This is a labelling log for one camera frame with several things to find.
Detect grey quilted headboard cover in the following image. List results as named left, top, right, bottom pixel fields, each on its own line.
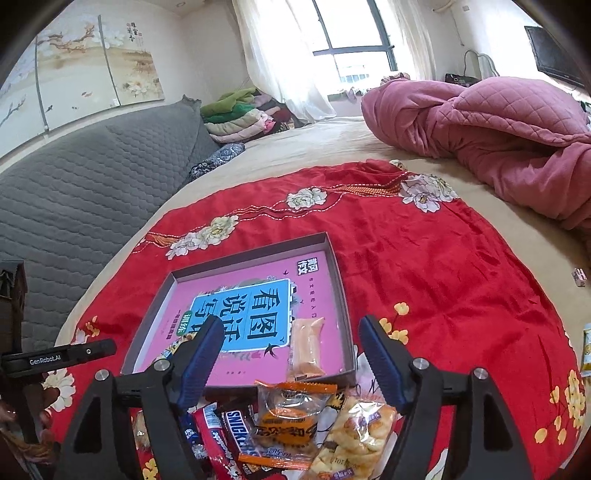
left=0, top=95, right=221, bottom=356

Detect dark wooden nightstand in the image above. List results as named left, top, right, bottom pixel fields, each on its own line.
left=0, top=260, right=28, bottom=356

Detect red floral cloth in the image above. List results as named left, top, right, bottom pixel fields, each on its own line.
left=46, top=159, right=583, bottom=480

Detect pink quilted blanket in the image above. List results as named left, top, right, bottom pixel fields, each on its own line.
left=361, top=76, right=591, bottom=232

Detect dark framed window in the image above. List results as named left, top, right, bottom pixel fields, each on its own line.
left=311, top=0, right=398, bottom=93

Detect shallow grey box pink bottom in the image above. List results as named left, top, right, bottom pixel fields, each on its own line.
left=121, top=233, right=357, bottom=402

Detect brown chocolate bar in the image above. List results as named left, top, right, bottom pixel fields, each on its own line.
left=221, top=408, right=278, bottom=476

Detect white sheer curtain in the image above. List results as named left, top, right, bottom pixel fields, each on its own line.
left=231, top=0, right=337, bottom=124
left=374, top=0, right=437, bottom=81

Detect black television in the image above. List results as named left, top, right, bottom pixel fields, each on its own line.
left=524, top=25, right=587, bottom=89

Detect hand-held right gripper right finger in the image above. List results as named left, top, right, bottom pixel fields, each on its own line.
left=359, top=315, right=532, bottom=480

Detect orange wafer packet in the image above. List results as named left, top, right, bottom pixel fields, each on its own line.
left=287, top=318, right=326, bottom=384

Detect clear rice cracker packet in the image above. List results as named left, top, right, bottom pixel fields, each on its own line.
left=302, top=394, right=398, bottom=480

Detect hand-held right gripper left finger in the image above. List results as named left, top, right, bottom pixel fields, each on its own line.
left=55, top=316, right=225, bottom=480

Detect red candy packet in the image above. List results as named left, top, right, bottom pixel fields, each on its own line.
left=191, top=402, right=245, bottom=480

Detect person's left hand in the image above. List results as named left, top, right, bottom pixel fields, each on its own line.
left=0, top=401, right=52, bottom=444

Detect clear orange-trimmed snack bag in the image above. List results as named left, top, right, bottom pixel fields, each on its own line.
left=238, top=379, right=339, bottom=472

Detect pile of folded clothes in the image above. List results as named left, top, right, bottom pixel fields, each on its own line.
left=201, top=87, right=305, bottom=144

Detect dark patterned pillow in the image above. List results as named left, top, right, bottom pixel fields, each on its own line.
left=189, top=142, right=246, bottom=182

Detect floral wall painting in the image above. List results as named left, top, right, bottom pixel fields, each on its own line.
left=0, top=0, right=166, bottom=160

